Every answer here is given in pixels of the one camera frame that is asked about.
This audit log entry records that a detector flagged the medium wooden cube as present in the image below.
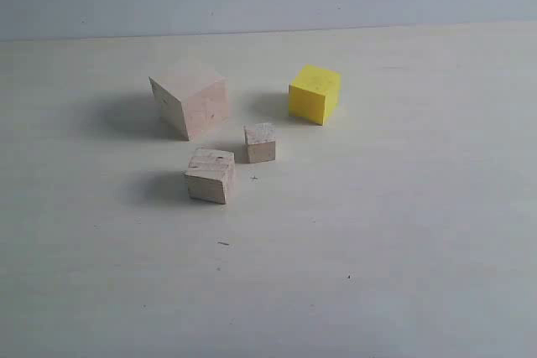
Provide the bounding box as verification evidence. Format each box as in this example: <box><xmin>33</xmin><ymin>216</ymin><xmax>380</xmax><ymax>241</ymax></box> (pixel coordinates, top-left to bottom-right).
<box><xmin>185</xmin><ymin>148</ymin><xmax>236</xmax><ymax>205</ymax></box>

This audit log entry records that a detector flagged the large wooden cube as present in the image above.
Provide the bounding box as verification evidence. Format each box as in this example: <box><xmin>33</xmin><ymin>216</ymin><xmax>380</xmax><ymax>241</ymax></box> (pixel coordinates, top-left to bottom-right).
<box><xmin>149</xmin><ymin>60</ymin><xmax>230</xmax><ymax>141</ymax></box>

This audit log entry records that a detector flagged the small wooden cube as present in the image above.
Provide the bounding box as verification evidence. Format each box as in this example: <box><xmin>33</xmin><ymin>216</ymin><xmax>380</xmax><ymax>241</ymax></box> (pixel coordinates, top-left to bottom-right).
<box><xmin>244</xmin><ymin>122</ymin><xmax>276</xmax><ymax>163</ymax></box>

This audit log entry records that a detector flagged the yellow cube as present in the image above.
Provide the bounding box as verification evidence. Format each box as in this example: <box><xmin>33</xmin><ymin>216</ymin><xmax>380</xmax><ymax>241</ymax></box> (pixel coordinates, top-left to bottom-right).
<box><xmin>288</xmin><ymin>65</ymin><xmax>341</xmax><ymax>126</ymax></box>

